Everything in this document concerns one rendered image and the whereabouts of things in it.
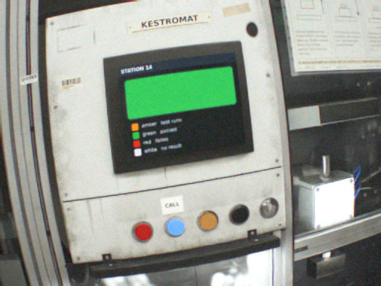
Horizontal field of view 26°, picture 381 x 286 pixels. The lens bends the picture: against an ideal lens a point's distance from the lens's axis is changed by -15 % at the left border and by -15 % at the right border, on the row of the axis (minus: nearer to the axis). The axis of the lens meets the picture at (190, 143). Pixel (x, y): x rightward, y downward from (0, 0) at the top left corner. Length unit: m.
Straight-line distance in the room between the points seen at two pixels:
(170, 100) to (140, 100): 0.05
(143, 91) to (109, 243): 0.28
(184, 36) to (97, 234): 0.38
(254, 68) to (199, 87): 0.12
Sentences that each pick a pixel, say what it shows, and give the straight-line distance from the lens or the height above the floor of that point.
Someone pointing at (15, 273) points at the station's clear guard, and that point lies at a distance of 1.63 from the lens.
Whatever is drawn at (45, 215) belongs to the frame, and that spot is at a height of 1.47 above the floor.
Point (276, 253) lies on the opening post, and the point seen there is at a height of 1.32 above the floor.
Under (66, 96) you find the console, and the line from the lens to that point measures 1.55.
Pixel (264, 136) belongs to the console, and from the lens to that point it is 1.67.
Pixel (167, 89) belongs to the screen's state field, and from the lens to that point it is 1.57.
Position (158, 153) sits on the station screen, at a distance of 1.58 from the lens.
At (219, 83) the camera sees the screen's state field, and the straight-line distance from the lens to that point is 1.60.
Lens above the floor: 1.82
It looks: 9 degrees down
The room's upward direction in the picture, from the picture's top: 6 degrees counter-clockwise
